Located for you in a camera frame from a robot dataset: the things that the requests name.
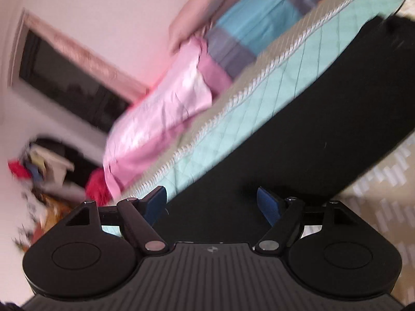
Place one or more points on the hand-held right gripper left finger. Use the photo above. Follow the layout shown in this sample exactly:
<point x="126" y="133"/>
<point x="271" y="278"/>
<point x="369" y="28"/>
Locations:
<point x="155" y="204"/>

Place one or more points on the dark hanging clothes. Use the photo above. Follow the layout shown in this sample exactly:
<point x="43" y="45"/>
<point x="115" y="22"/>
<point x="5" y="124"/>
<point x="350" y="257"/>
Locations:
<point x="58" y="149"/>

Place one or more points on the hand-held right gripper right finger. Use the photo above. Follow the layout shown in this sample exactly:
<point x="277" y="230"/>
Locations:
<point x="269" y="208"/>

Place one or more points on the blue and grey striped quilt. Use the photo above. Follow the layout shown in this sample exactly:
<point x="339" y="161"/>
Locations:
<point x="253" y="22"/>

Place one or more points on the dark window with frame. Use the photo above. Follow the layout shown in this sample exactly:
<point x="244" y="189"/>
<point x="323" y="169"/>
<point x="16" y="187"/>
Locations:
<point x="71" y="84"/>

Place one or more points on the pile of red clothes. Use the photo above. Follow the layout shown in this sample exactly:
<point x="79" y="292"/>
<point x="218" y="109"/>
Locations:
<point x="97" y="184"/>

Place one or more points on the small red cloth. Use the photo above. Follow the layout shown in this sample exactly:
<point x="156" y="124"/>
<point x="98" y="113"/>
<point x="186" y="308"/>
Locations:
<point x="19" y="170"/>

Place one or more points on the pink quilt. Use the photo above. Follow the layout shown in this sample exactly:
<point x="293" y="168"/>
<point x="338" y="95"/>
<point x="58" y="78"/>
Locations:
<point x="155" y="120"/>

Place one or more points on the black pants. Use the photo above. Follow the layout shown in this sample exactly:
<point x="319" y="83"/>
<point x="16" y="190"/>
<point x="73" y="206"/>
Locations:
<point x="308" y="136"/>

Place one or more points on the orange cloth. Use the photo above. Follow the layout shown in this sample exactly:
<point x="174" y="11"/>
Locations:
<point x="53" y="213"/>

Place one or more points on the teal and beige patterned bedspread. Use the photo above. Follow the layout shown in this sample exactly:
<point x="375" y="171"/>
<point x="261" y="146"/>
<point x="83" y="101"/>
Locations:
<point x="259" y="103"/>

